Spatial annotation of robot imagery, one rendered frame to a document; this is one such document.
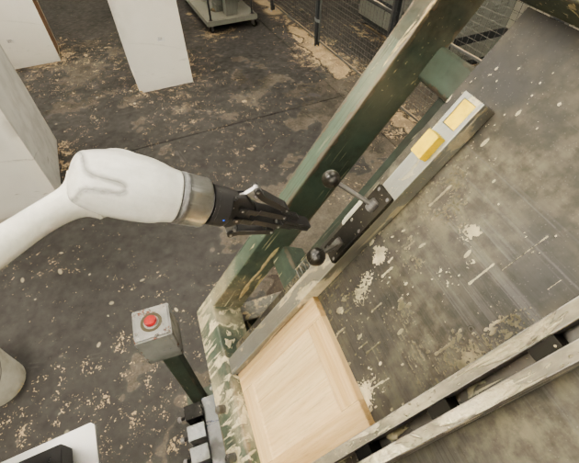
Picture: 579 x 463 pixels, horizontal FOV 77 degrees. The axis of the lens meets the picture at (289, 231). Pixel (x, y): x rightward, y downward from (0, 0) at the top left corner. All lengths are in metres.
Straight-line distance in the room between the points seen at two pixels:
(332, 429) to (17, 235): 0.70
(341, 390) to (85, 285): 2.12
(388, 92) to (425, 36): 0.13
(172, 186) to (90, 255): 2.28
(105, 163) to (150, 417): 1.75
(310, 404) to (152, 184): 0.62
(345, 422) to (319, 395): 0.09
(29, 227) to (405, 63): 0.78
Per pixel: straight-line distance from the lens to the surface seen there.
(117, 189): 0.58
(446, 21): 0.91
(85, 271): 2.78
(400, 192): 0.74
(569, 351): 0.57
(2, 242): 0.70
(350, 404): 0.84
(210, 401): 1.35
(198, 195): 0.61
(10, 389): 2.49
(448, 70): 0.88
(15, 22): 5.44
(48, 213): 0.74
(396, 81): 0.90
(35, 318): 2.73
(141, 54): 4.30
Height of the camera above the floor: 2.02
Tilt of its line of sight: 50 degrees down
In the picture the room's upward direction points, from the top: straight up
